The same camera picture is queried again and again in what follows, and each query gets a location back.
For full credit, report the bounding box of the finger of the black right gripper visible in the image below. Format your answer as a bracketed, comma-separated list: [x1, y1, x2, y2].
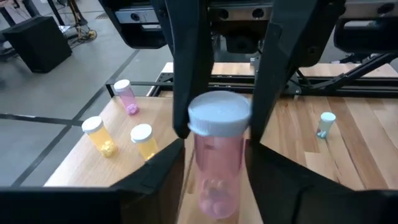
[164, 0, 216, 139]
[249, 0, 347, 141]

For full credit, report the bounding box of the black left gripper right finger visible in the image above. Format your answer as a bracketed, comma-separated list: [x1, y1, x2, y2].
[244, 139, 358, 224]

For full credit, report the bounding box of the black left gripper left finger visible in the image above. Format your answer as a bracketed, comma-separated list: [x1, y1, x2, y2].
[110, 138, 187, 224]

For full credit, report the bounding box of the yellow medicine bottle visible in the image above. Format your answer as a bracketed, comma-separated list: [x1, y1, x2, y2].
[129, 123, 160, 162]
[81, 116, 119, 159]

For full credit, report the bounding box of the pink medicine bottle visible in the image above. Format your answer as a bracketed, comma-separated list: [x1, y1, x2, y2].
[187, 90, 252, 220]
[113, 78, 140, 116]

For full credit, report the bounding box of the teal medicine bottle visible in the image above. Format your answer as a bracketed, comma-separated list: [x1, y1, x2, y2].
[315, 111, 337, 139]

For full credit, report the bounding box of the black floor tape line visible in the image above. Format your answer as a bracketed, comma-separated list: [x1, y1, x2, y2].
[0, 112, 84, 127]
[11, 49, 141, 189]

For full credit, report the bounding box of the grey metal desk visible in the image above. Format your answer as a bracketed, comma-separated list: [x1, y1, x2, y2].
[0, 0, 90, 29]

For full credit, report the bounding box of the black speaker box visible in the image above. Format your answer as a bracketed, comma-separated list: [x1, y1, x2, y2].
[2, 16, 73, 74]

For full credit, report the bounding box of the black aluminium rig frame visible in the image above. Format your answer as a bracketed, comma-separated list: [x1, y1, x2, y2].
[149, 52, 398, 100]

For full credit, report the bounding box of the yellow cable coil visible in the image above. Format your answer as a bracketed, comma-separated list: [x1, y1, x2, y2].
[73, 24, 98, 43]

